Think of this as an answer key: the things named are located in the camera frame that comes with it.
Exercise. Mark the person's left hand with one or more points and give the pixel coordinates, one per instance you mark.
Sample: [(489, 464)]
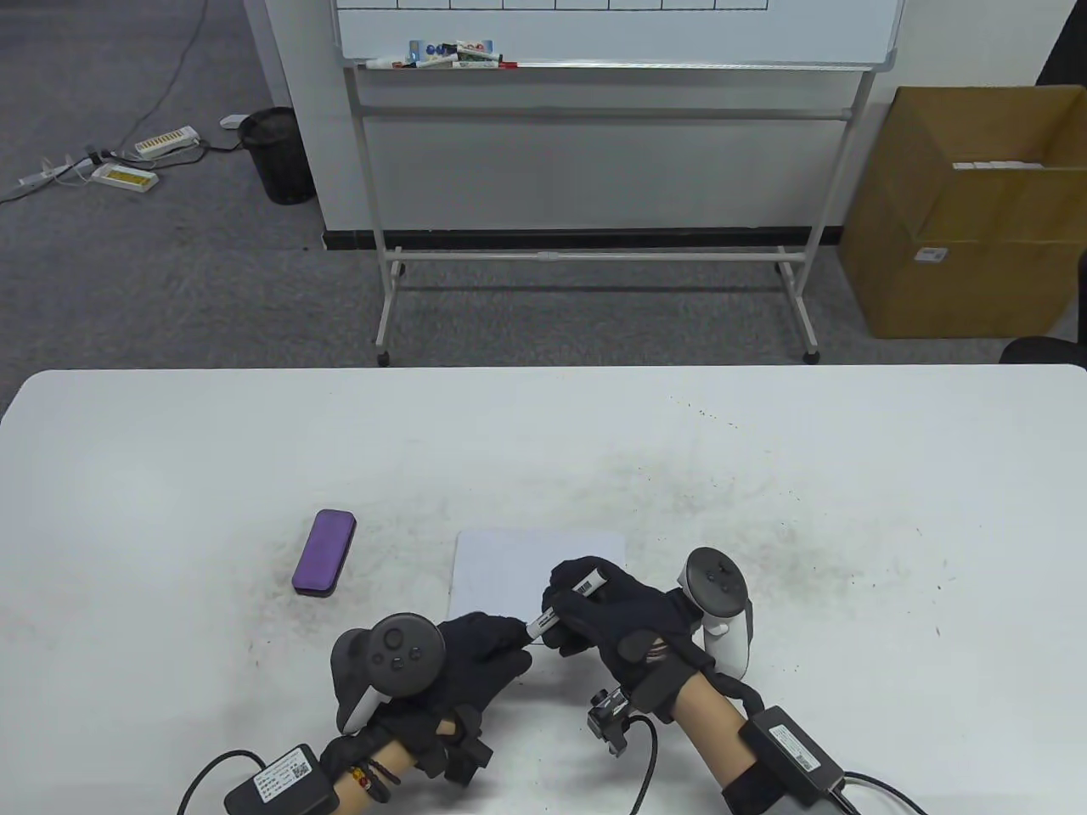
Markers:
[(475, 671)]

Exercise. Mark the person's right hand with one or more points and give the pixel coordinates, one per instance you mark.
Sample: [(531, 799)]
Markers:
[(637, 620)]

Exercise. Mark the person's right fingers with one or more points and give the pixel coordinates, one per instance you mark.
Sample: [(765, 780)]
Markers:
[(571, 615)]

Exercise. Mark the person's left fingers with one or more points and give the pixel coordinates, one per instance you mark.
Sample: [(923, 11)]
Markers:
[(497, 638)]

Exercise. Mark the black and white marker pen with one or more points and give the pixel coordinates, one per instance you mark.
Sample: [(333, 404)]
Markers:
[(540, 624)]

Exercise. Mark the person's right forearm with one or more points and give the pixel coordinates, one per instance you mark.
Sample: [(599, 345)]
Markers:
[(709, 726)]

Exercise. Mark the person's left forearm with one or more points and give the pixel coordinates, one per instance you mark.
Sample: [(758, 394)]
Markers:
[(392, 768)]

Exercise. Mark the white paper sheet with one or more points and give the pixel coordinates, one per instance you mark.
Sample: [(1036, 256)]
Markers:
[(509, 569)]

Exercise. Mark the dark grey hand controller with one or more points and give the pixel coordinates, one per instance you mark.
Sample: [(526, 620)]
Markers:
[(397, 649)]

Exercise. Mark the white hand controller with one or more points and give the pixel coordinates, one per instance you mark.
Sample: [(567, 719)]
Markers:
[(715, 586)]

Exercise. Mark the purple board eraser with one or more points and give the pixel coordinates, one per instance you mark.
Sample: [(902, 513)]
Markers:
[(323, 552)]

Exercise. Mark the black box with white label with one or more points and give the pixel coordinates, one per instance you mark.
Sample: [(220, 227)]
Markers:
[(284, 785), (794, 751)]

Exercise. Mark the grey metal whiteboard stand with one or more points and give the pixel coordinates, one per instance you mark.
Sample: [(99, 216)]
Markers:
[(594, 255)]

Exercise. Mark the white shipping label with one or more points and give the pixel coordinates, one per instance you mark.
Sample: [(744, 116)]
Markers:
[(932, 254)]

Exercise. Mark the black mesh waste bin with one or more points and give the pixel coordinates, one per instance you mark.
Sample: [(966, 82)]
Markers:
[(278, 157)]

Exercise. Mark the brown cardboard box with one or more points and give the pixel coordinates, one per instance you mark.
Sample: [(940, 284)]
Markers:
[(960, 255)]

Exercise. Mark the black chair base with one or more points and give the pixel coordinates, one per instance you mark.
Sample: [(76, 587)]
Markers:
[(1044, 351)]

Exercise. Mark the white marker packet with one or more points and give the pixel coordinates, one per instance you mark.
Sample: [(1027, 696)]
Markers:
[(474, 49)]

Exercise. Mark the blue and white board eraser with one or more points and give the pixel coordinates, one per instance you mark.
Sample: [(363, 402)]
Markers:
[(430, 52)]

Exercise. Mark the whiteboard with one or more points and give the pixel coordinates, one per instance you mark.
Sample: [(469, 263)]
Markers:
[(611, 30)]

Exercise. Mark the white and yellow power strip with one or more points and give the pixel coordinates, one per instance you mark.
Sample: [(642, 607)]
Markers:
[(125, 177), (166, 141)]

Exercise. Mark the row of small white boxes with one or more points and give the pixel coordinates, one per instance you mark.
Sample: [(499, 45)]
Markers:
[(998, 165)]

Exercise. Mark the black chair back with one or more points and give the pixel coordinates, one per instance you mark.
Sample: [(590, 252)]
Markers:
[(1068, 47)]

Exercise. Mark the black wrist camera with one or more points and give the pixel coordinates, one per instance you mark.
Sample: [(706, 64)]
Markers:
[(465, 751), (610, 720)]

